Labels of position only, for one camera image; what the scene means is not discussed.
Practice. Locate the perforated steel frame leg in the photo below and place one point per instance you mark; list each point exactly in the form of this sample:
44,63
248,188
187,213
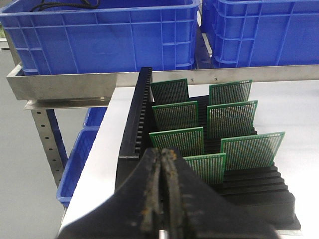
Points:
50,135

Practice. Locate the black slotted board rack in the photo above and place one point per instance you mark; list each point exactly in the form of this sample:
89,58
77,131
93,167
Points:
260,191

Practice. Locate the blue plastic crate left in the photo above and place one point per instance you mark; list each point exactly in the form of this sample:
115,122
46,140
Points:
115,36

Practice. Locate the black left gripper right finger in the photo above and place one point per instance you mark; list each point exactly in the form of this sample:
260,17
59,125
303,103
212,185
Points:
196,211

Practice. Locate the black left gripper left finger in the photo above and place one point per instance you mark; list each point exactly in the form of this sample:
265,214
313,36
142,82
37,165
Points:
130,213

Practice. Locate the blue plastic crate centre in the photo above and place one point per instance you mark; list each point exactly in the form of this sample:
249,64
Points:
250,33

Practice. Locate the blue crate lower shelf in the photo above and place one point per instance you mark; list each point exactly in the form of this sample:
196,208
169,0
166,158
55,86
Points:
79,154

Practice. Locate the blue plastic crate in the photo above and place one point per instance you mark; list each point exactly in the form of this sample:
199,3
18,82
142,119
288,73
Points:
115,36
250,33

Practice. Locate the green perforated circuit board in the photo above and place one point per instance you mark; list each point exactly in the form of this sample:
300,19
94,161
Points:
210,167
176,116
231,92
230,120
189,141
253,151
171,91

